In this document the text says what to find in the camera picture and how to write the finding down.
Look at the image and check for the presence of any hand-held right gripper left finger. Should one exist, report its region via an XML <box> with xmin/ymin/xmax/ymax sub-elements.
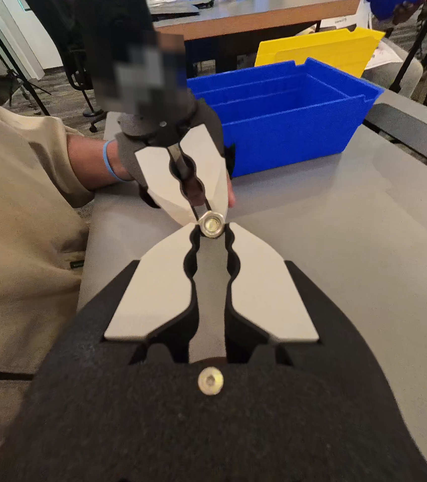
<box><xmin>104</xmin><ymin>222</ymin><xmax>201</xmax><ymax>364</ymax></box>

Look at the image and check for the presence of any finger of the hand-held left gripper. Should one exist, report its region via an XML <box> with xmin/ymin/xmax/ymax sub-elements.
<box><xmin>180</xmin><ymin>124</ymin><xmax>229</xmax><ymax>215</ymax></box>
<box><xmin>134</xmin><ymin>145</ymin><xmax>201</xmax><ymax>226</ymax></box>

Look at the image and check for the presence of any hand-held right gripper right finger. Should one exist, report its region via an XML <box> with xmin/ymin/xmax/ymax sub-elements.
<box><xmin>224</xmin><ymin>222</ymin><xmax>320</xmax><ymax>364</ymax></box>

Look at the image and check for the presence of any steel hex nut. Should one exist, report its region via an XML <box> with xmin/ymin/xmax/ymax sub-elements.
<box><xmin>199</xmin><ymin>211</ymin><xmax>226</xmax><ymax>238</ymax></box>

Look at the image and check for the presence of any blue storage bin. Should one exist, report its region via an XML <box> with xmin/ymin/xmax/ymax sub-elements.
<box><xmin>186</xmin><ymin>57</ymin><xmax>384</xmax><ymax>178</ymax></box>
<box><xmin>368</xmin><ymin>0</ymin><xmax>425</xmax><ymax>20</ymax></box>

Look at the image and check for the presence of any person's left forearm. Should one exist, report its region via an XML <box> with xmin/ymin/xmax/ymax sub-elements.
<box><xmin>67</xmin><ymin>134</ymin><xmax>124</xmax><ymax>191</ymax></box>

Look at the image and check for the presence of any blue wristband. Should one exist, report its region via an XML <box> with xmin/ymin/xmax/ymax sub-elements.
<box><xmin>103</xmin><ymin>139</ymin><xmax>133</xmax><ymax>182</ymax></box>

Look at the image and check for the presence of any black office chair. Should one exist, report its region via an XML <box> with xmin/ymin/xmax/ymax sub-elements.
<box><xmin>27</xmin><ymin>0</ymin><xmax>105</xmax><ymax>133</ymax></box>

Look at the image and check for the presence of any yellow storage bin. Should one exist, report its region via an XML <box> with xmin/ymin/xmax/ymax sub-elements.
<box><xmin>255</xmin><ymin>28</ymin><xmax>386</xmax><ymax>78</ymax></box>

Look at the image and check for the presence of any black tripod light stand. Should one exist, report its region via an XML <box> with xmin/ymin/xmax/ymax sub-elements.
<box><xmin>0</xmin><ymin>4</ymin><xmax>52</xmax><ymax>115</ymax></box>

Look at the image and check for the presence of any grey wood-edged table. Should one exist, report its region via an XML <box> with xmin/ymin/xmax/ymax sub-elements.
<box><xmin>362</xmin><ymin>88</ymin><xmax>427</xmax><ymax>174</ymax></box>

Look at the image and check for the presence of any black table panel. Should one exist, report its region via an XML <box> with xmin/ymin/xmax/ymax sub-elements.
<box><xmin>364</xmin><ymin>102</ymin><xmax>427</xmax><ymax>168</ymax></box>

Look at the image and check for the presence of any tall marker sign stand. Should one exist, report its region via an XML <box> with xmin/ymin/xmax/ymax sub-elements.
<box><xmin>390</xmin><ymin>0</ymin><xmax>427</xmax><ymax>93</ymax></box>

